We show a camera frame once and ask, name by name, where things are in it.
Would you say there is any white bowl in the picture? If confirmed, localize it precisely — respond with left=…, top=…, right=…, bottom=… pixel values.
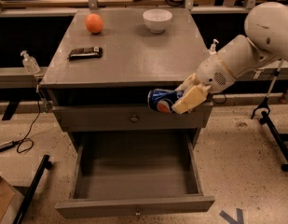
left=143, top=9, right=172, bottom=34

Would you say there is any orange fruit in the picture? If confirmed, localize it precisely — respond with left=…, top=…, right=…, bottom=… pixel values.
left=85, top=14, right=103, bottom=34

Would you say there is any black power adapter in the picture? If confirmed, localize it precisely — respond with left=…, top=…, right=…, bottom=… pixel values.
left=0, top=141, right=14, bottom=152

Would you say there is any open bottom drawer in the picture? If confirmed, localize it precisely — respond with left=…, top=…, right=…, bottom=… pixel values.
left=56, top=129, right=214, bottom=218

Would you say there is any grey wooden drawer cabinet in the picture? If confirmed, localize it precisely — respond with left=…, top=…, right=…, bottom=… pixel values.
left=41, top=8, right=209, bottom=147

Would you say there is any white pump bottle right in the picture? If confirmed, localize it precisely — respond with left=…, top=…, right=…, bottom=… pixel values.
left=209, top=39, right=219, bottom=55

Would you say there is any clear sanitizer bottle left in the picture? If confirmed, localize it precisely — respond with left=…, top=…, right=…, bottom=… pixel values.
left=21, top=50, right=40, bottom=75

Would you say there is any closed middle drawer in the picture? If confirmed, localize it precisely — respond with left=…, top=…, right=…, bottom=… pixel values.
left=53, top=103, right=213, bottom=132

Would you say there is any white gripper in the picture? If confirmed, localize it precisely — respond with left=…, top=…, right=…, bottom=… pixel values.
left=172, top=55, right=236, bottom=114

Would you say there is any cardboard box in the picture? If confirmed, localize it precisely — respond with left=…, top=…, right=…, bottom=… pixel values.
left=0, top=176, right=24, bottom=224

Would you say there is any blue pepsi can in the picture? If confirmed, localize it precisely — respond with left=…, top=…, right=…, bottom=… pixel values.
left=147, top=89, right=184, bottom=113

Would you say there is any dark snack bar wrapper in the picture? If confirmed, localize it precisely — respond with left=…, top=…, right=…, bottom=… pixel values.
left=68, top=47, right=103, bottom=61

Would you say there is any orange bottle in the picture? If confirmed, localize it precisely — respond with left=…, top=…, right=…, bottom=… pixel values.
left=280, top=87, right=288, bottom=104

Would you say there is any black stand leg right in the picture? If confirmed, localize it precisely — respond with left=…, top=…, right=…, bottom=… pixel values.
left=260, top=111, right=288, bottom=172

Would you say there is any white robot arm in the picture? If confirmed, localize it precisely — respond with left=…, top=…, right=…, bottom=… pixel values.
left=172, top=2, right=288, bottom=114

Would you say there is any grabber stick tool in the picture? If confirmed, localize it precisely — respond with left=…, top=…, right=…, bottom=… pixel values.
left=251, top=59, right=284, bottom=119

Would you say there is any black stand leg left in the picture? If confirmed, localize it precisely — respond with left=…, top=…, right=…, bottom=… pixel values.
left=13, top=155, right=52, bottom=224

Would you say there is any black stand leg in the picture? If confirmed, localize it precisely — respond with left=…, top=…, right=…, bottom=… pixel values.
left=260, top=111, right=288, bottom=172
left=13, top=155, right=52, bottom=224

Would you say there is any black power cable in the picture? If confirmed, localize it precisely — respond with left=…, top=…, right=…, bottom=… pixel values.
left=15, top=91, right=42, bottom=154

